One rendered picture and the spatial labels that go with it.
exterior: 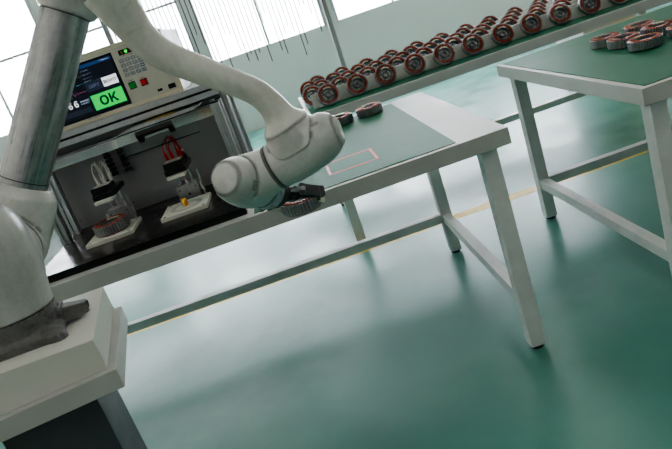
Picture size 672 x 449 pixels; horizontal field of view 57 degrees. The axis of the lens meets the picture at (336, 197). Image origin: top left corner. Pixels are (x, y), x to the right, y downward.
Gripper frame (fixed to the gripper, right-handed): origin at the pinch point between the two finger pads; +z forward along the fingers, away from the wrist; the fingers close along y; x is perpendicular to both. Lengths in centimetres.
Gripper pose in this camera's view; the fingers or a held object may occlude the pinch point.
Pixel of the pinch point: (300, 201)
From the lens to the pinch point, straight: 164.5
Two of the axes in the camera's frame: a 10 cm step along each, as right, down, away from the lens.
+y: 9.3, -2.4, -2.8
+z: 3.1, 1.3, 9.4
